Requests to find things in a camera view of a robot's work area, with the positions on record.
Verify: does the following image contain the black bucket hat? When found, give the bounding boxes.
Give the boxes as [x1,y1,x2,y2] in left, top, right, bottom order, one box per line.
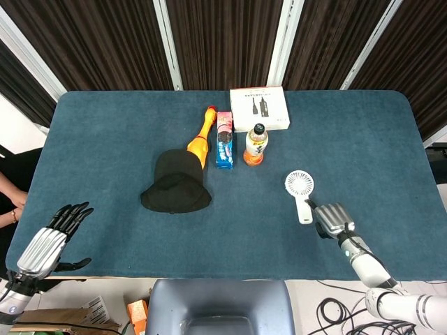
[140,149,213,214]

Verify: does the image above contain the brown cardboard box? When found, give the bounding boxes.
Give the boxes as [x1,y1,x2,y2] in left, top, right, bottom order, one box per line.
[12,306,122,335]

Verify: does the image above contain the white barcode label paper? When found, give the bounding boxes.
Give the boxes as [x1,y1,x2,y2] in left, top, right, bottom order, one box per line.
[82,295,115,324]

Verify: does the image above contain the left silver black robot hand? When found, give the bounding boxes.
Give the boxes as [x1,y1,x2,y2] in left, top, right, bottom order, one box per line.
[15,201,95,281]

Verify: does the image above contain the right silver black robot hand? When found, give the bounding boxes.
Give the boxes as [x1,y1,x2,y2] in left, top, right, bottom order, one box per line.
[304,198,356,241]

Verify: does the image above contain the orange small box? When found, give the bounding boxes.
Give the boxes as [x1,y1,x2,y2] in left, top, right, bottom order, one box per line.
[126,299,150,331]

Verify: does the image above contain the blue table cloth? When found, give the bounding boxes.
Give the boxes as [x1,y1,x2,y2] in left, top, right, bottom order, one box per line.
[6,89,447,281]

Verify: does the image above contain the white product box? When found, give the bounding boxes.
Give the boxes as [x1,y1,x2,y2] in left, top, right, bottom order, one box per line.
[229,87,291,133]

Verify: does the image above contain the orange drink bottle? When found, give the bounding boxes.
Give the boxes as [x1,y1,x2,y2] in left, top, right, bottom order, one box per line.
[242,123,269,168]

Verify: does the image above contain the white handheld fan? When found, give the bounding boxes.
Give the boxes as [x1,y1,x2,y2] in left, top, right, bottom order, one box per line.
[284,170,315,225]

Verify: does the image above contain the black floor cable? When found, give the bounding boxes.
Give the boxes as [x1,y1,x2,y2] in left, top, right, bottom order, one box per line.
[316,296,418,335]

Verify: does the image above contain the yellow rubber chicken toy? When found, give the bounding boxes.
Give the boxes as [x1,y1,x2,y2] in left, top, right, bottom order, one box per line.
[186,105,217,166]

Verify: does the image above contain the seated person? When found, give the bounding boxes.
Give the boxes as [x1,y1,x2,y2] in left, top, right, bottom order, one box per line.
[0,146,43,230]

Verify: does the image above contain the blue pink cookie box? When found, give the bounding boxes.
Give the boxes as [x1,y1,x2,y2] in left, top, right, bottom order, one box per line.
[215,110,234,170]

